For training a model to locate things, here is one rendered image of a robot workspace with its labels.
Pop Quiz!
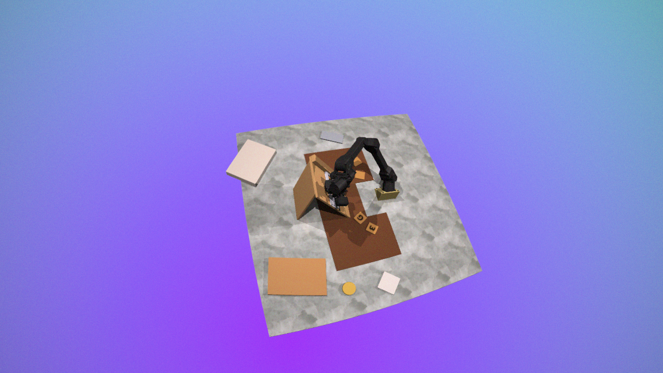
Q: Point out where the yellow round disc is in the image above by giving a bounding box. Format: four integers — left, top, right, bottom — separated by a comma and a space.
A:
342, 282, 356, 295

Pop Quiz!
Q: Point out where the grey flat square tile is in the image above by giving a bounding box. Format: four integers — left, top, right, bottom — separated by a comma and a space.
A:
320, 131, 344, 144

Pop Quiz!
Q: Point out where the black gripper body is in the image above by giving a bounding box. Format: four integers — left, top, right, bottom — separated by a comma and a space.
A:
330, 172, 350, 206

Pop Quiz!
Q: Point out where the tan flat rectangular card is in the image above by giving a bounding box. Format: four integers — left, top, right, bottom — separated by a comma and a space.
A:
268, 257, 327, 296

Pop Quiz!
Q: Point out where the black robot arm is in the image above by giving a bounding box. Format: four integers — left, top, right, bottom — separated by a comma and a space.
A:
325, 137, 397, 195

